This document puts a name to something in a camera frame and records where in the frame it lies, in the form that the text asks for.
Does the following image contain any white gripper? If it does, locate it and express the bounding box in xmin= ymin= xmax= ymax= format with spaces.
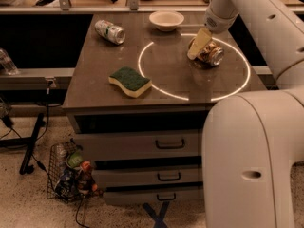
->
xmin=187 ymin=8 xmax=237 ymax=60

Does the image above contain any orange crushed soda can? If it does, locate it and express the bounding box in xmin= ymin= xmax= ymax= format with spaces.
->
xmin=188 ymin=37 xmax=224 ymax=67

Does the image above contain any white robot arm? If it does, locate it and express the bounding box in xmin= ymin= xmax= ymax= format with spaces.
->
xmin=202 ymin=0 xmax=304 ymax=228

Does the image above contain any green white soda can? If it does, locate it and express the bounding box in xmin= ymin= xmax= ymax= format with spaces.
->
xmin=95 ymin=20 xmax=125 ymax=45

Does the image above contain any white ceramic bowl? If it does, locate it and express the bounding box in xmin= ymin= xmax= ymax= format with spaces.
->
xmin=149 ymin=11 xmax=184 ymax=32

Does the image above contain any green yellow sponge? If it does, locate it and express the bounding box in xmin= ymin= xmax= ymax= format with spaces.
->
xmin=108 ymin=66 xmax=152 ymax=98

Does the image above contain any grey drawer cabinet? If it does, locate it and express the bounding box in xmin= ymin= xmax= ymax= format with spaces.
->
xmin=64 ymin=12 xmax=264 ymax=205

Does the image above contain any top grey drawer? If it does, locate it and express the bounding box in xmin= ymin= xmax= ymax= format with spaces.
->
xmin=74 ymin=130 xmax=200 ymax=161

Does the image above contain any grey drawer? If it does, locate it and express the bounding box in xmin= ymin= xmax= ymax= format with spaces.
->
xmin=74 ymin=130 xmax=200 ymax=161
xmin=92 ymin=166 xmax=202 ymax=188
xmin=104 ymin=186 xmax=203 ymax=205

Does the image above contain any middle grey drawer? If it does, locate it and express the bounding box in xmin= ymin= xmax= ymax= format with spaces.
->
xmin=92 ymin=166 xmax=202 ymax=188

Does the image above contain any bottom grey drawer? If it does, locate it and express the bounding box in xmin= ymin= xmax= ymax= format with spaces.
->
xmin=104 ymin=186 xmax=203 ymax=205

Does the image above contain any blue tape cross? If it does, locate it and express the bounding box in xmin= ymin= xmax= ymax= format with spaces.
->
xmin=142 ymin=201 xmax=170 ymax=228

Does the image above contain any clear plastic bottle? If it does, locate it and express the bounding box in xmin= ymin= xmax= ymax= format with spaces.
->
xmin=0 ymin=48 xmax=19 ymax=75

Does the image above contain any black table leg stand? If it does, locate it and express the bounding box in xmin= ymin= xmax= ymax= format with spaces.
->
xmin=0 ymin=113 xmax=44 ymax=175

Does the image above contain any wire basket with trash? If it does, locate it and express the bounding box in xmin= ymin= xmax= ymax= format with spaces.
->
xmin=47 ymin=141 xmax=99 ymax=203

